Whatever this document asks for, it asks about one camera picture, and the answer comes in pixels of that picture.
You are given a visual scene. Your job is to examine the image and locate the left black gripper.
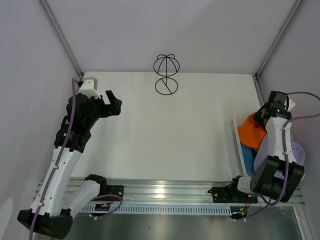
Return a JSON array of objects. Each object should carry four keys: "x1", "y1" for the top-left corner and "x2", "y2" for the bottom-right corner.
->
[{"x1": 85, "y1": 90, "x2": 122, "y2": 129}]

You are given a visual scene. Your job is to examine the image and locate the orange bucket hat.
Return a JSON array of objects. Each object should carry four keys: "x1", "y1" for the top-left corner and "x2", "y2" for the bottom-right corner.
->
[{"x1": 237, "y1": 112, "x2": 267, "y2": 149}]

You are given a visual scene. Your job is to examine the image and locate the purple bucket hat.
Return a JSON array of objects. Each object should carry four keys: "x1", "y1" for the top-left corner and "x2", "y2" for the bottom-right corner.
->
[{"x1": 246, "y1": 135, "x2": 306, "y2": 177}]

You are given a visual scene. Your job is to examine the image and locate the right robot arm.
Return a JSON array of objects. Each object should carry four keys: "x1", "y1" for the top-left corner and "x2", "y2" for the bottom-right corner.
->
[{"x1": 208, "y1": 91, "x2": 305, "y2": 206}]

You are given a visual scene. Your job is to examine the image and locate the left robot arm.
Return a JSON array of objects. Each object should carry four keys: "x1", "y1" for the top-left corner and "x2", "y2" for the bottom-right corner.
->
[{"x1": 17, "y1": 90, "x2": 123, "y2": 240}]

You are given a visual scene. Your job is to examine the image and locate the white plastic basket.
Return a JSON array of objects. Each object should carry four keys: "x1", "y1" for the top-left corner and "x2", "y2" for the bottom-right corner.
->
[{"x1": 233, "y1": 113, "x2": 250, "y2": 177}]

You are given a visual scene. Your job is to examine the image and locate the blue bucket hat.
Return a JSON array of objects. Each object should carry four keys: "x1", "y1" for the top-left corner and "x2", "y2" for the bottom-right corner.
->
[{"x1": 240, "y1": 143, "x2": 257, "y2": 177}]

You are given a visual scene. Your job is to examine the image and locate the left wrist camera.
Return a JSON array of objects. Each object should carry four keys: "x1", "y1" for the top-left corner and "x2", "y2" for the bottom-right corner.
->
[{"x1": 79, "y1": 77, "x2": 101, "y2": 99}]

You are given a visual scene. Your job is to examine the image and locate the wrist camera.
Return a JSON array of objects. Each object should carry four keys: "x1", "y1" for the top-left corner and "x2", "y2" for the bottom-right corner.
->
[
  {"x1": 285, "y1": 97, "x2": 296, "y2": 112},
  {"x1": 79, "y1": 77, "x2": 101, "y2": 99}
]

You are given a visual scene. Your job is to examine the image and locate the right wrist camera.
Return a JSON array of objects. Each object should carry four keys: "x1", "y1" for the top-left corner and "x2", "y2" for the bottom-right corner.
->
[{"x1": 285, "y1": 97, "x2": 296, "y2": 112}]

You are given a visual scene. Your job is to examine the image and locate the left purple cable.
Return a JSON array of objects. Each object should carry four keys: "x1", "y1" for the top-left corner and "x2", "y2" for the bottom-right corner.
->
[{"x1": 28, "y1": 77, "x2": 123, "y2": 240}]

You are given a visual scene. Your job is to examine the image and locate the right aluminium frame post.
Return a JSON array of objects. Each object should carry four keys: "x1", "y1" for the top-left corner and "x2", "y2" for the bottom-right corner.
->
[{"x1": 254, "y1": 0, "x2": 306, "y2": 82}]

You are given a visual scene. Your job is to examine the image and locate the aluminium frame post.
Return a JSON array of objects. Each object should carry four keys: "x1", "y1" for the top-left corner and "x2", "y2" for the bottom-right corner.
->
[
  {"x1": 37, "y1": 0, "x2": 84, "y2": 79},
  {"x1": 254, "y1": 0, "x2": 306, "y2": 82}
]

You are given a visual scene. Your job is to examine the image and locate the black wire hat stand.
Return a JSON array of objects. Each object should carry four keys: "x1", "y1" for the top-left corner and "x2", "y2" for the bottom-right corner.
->
[{"x1": 152, "y1": 53, "x2": 181, "y2": 96}]

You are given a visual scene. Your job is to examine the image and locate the aluminium mounting rail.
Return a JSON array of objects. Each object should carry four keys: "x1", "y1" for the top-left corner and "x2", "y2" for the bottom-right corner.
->
[{"x1": 62, "y1": 177, "x2": 305, "y2": 207}]

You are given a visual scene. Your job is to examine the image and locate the slotted cable duct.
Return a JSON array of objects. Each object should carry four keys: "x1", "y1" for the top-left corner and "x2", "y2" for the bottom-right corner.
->
[{"x1": 80, "y1": 203, "x2": 232, "y2": 216}]

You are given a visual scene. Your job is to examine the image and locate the left aluminium frame post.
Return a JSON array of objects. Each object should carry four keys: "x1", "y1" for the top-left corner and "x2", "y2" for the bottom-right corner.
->
[{"x1": 37, "y1": 0, "x2": 84, "y2": 79}]

